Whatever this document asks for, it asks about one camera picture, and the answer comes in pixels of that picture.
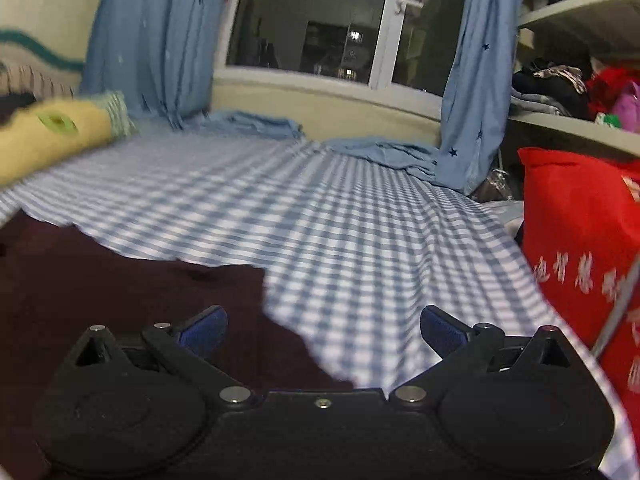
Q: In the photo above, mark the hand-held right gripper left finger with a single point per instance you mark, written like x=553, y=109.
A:
x=202, y=332

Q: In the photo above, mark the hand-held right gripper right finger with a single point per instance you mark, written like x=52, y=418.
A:
x=442, y=330

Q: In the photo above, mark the maroon printed sweatshirt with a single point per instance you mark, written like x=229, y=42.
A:
x=125, y=290

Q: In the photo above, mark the dark folded clothes pile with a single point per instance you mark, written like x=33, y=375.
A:
x=550, y=87

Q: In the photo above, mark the crinkled clear plastic bag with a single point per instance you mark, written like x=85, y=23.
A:
x=492, y=187

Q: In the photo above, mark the red fabric bag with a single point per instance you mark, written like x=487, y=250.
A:
x=565, y=240

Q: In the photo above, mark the checked blue bed sheet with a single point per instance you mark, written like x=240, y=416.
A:
x=325, y=210

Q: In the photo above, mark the small green item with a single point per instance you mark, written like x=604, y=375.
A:
x=607, y=120

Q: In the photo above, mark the pink bag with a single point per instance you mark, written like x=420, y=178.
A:
x=629, y=110

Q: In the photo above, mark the red cloth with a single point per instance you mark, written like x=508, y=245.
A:
x=612, y=82

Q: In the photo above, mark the teal and cream headboard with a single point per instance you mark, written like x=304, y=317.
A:
x=30, y=55

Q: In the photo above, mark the white framed window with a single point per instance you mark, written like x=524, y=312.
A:
x=310, y=15

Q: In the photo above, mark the metal chair frame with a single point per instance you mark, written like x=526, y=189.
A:
x=617, y=310

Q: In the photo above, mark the white wall shelf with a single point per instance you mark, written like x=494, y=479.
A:
x=570, y=12

